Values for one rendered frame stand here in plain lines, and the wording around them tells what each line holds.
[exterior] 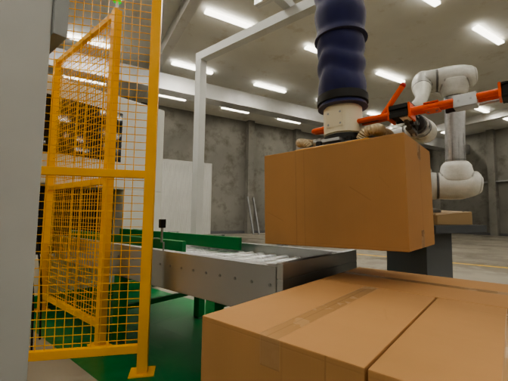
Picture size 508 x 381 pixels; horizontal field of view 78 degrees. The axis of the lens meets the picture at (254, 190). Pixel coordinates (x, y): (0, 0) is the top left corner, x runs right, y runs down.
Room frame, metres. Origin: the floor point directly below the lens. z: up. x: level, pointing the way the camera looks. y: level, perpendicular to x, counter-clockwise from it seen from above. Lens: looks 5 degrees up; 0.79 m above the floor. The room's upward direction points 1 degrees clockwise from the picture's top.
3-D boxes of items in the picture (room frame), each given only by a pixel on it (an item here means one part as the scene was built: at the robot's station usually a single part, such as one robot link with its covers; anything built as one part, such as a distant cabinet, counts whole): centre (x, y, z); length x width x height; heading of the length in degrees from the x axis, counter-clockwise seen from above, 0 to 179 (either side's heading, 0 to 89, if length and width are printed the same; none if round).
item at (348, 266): (1.44, -0.33, 0.48); 0.70 x 0.03 x 0.15; 140
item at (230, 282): (1.94, 0.78, 0.50); 2.31 x 0.05 x 0.19; 50
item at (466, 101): (1.08, -0.75, 1.20); 0.07 x 0.07 x 0.04; 49
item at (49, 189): (2.26, 1.31, 1.05); 1.17 x 0.10 x 2.10; 50
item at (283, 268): (1.44, -0.32, 0.58); 0.70 x 0.03 x 0.06; 140
